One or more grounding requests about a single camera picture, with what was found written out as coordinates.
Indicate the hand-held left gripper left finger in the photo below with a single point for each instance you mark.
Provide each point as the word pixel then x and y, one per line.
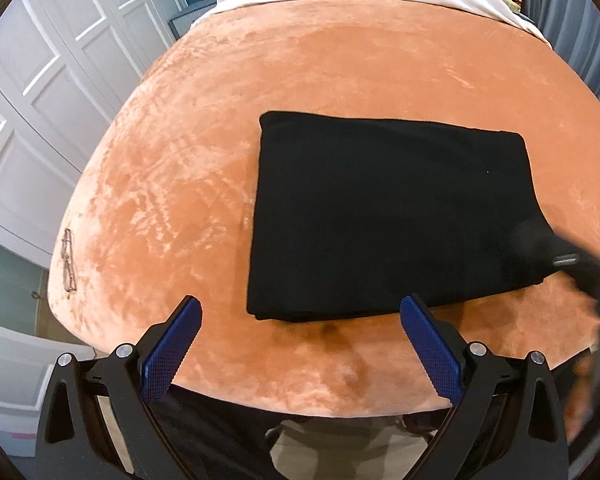
pixel 172 345

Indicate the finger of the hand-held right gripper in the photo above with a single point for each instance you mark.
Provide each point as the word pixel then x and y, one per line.
pixel 542 247

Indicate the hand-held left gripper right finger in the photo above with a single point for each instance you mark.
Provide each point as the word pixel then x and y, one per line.
pixel 430 347

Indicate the black pants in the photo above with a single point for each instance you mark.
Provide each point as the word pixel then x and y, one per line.
pixel 380 210

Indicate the person's right hand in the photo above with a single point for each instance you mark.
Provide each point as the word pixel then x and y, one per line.
pixel 590 410

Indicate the thin-framed eyeglasses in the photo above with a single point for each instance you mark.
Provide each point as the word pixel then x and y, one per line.
pixel 69 270

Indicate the white cabinet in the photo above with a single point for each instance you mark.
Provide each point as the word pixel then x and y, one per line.
pixel 15 360

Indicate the orange plush blanket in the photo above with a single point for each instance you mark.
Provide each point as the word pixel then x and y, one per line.
pixel 180 185

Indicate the translucent storage box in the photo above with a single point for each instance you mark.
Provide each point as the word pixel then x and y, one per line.
pixel 15 432

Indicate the grey pleated curtain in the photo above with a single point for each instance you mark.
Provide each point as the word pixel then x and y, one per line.
pixel 580 35

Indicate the white panelled wardrobe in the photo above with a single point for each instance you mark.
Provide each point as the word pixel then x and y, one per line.
pixel 40 110

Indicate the blue nightstand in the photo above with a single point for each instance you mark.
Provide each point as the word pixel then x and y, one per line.
pixel 190 17

